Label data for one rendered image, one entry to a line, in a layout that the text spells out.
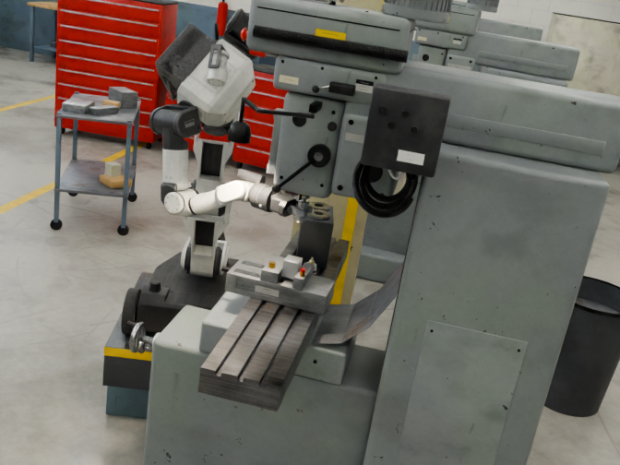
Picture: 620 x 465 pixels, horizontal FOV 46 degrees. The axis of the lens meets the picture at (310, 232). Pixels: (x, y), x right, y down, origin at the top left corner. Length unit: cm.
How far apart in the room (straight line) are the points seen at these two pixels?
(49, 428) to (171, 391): 87
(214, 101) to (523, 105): 107
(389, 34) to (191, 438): 154
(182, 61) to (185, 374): 110
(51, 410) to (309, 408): 138
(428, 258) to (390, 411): 53
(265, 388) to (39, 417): 162
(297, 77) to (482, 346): 97
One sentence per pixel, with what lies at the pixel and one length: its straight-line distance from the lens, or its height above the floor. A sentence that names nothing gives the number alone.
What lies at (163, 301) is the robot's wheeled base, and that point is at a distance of 312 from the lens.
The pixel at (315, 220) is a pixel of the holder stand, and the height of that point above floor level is 111.
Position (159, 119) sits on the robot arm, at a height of 141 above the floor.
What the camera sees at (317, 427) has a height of 54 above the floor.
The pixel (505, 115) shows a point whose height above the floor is 167.
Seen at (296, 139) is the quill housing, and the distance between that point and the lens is 224.
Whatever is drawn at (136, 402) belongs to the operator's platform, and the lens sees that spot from 339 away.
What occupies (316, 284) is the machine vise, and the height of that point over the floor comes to 99.
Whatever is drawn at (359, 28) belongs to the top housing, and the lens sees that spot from 214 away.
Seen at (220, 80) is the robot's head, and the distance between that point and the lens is 253.
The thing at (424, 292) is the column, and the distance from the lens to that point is 219.
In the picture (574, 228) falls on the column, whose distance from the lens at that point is 214.
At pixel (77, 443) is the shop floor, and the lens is 329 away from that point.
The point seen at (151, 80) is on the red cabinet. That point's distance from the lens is 751.
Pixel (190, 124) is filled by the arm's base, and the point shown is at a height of 141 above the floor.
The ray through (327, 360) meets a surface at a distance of 240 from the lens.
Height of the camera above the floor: 198
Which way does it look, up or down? 20 degrees down
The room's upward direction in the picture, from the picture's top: 9 degrees clockwise
